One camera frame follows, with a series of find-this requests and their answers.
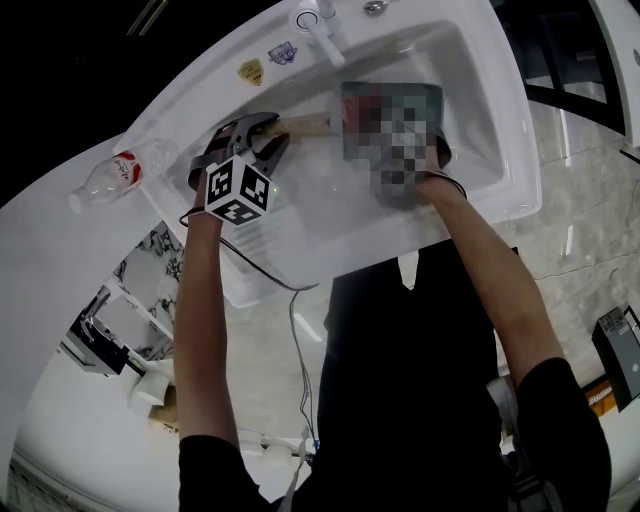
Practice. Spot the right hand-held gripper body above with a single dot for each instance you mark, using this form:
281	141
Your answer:
400	150

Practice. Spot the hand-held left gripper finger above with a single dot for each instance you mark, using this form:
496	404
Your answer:
252	124
275	152

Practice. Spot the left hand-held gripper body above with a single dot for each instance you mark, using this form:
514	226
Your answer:
240	192

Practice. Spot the person's right forearm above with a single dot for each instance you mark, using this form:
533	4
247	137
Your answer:
490	270

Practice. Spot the person's left forearm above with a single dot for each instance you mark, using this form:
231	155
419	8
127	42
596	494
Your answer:
202	325

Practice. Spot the gold sticker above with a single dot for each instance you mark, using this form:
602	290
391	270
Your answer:
251	71

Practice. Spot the silver blue sticker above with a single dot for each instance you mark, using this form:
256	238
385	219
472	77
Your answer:
283	53

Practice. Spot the white ceramic washboard sink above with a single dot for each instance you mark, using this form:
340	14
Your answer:
475	100

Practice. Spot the white faucet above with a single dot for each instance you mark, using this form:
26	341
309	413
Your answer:
325	40

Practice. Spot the marble pattern cabinet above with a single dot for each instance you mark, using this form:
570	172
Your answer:
150	280

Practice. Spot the clear plastic water bottle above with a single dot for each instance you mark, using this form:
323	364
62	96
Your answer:
115	177

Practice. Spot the chrome tap lever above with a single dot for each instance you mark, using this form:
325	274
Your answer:
375	6

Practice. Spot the white curved counter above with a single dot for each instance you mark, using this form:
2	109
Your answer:
40	260

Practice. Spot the white paper roll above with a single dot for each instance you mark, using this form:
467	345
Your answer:
147	389

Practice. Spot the person's black clothing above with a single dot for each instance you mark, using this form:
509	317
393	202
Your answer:
410	400

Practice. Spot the dark grey electronics box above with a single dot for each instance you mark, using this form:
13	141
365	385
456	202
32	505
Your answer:
620	355

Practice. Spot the black metal cabinet frame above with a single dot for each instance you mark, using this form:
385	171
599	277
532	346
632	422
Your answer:
565	60

